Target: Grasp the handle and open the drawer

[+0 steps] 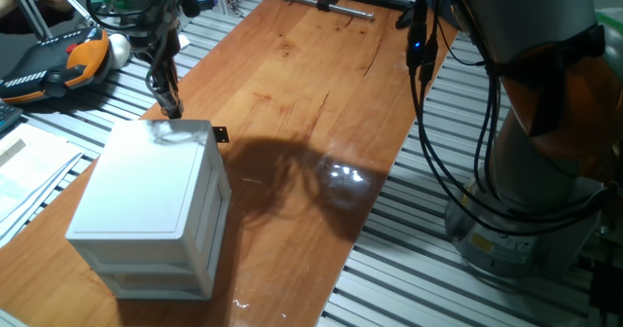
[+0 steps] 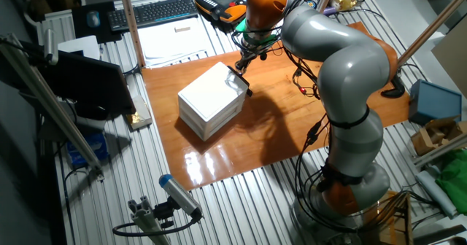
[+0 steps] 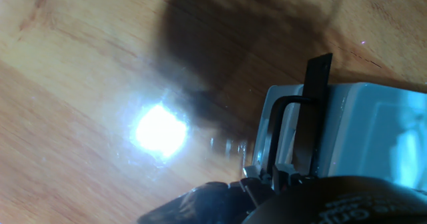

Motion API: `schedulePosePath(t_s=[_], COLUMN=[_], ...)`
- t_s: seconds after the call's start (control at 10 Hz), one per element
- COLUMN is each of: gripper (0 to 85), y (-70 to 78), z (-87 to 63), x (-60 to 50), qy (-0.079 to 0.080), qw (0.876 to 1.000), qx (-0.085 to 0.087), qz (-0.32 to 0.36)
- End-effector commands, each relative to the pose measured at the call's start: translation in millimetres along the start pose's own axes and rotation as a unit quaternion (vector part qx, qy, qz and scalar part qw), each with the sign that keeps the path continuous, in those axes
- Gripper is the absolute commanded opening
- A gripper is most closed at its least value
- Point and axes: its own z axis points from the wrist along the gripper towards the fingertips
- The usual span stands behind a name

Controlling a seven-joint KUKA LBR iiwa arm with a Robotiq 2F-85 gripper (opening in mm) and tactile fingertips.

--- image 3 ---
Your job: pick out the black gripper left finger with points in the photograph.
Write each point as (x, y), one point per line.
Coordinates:
(213, 200)

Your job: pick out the white drawer cabinet frame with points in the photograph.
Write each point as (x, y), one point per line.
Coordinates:
(367, 134)

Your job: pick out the brown wooden board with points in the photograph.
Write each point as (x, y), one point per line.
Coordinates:
(66, 117)

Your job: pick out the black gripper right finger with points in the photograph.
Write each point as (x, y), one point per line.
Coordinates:
(287, 175)

